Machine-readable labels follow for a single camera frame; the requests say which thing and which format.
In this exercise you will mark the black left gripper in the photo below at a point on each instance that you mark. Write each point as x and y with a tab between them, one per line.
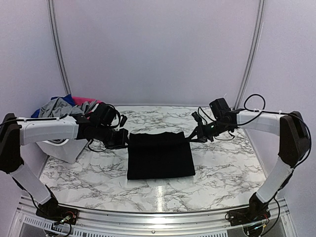
121	143

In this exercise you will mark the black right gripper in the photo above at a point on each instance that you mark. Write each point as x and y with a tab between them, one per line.
200	131

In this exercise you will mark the black t-shirt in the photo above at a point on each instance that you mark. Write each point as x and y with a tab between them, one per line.
159	156

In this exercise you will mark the grey garment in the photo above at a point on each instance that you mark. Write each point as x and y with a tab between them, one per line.
59	107

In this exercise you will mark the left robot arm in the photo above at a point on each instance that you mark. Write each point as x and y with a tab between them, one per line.
104	123

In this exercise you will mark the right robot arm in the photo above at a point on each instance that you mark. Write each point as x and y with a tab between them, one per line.
294	141

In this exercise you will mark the white plastic laundry basket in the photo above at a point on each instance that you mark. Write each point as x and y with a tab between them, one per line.
67	151

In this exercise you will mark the pink garment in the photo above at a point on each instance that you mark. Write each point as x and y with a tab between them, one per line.
80	100

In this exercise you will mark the blue garment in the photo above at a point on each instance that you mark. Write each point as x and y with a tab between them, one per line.
68	99

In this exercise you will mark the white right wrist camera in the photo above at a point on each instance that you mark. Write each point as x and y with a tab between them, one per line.
198	119

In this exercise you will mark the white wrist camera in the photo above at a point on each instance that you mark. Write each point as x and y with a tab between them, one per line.
198	119
123	120

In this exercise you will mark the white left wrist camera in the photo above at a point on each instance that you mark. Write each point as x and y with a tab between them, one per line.
123	120

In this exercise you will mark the right aluminium corner post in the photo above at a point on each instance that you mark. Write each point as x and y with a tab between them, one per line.
252	52

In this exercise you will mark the aluminium corner post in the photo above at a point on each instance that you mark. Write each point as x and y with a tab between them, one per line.
252	52
57	46

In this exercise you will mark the aluminium front frame rail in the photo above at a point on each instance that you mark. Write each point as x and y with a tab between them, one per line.
101	223

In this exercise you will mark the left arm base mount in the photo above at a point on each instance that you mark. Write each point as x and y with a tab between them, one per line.
60	214

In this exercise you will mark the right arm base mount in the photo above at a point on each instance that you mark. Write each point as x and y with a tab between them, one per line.
243	216

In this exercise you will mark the left aluminium corner post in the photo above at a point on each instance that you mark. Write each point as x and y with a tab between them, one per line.
57	46

